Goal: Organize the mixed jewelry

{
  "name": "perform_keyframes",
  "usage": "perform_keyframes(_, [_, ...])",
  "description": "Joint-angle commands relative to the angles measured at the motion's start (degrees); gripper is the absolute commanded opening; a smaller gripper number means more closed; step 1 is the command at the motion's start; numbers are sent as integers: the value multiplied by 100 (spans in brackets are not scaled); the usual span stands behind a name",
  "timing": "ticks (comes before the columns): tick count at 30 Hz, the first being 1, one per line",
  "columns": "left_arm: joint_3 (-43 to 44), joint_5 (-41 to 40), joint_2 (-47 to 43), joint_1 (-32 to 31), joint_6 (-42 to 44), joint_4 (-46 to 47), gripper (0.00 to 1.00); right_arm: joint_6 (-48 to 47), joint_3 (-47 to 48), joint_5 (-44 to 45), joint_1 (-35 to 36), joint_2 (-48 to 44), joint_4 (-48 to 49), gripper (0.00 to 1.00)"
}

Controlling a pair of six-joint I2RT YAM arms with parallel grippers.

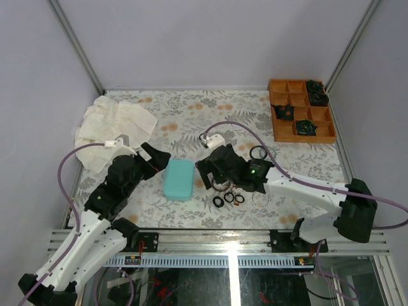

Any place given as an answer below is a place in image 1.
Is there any teal jewelry box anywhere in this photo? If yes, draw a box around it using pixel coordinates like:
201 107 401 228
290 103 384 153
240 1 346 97
163 159 194 201

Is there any black hair tie double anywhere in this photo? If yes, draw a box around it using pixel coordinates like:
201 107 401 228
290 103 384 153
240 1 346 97
212 196 224 208

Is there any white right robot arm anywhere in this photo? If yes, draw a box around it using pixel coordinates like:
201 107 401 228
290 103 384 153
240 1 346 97
196 145 377 252

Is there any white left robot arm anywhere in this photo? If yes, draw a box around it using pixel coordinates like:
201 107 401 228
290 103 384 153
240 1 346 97
18 138 171 305

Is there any thin silver bangle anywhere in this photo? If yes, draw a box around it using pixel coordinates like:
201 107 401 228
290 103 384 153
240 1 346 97
251 193 270 207

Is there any large black bangle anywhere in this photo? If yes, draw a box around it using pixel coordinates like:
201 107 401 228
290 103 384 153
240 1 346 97
249 145 268 160

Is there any dark purple bangle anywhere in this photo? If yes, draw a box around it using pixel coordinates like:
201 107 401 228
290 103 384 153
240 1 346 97
211 178 231 193

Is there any green jade bangle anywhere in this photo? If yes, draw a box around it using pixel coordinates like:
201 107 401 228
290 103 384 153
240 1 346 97
264 146 277 161

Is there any floral table mat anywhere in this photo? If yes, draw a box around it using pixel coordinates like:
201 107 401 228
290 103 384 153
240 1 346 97
106 91 344 230

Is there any white crumpled cloth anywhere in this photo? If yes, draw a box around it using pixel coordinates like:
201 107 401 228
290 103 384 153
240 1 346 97
74 96 158 173

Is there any black green scrunchie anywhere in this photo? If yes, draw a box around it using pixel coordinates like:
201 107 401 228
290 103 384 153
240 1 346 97
295 119 318 136

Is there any black orange scrunchie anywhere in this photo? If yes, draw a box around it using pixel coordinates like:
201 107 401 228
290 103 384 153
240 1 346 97
272 104 295 121

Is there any wooden compartment tray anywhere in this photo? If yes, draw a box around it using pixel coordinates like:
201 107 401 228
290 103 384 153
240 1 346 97
268 79 337 144

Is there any black scrunchie top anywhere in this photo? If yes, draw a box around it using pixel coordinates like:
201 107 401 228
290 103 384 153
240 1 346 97
305 80 325 94

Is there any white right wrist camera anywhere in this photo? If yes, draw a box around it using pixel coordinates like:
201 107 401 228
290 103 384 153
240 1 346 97
200 134 226 149

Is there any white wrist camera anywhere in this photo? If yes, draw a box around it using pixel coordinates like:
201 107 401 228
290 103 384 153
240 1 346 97
200 134 226 149
104 134 136 159

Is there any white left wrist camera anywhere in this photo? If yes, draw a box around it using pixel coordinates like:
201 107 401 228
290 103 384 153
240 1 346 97
104 134 136 159

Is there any aluminium rail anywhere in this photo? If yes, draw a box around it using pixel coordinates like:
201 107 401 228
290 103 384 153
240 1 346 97
47 228 391 256

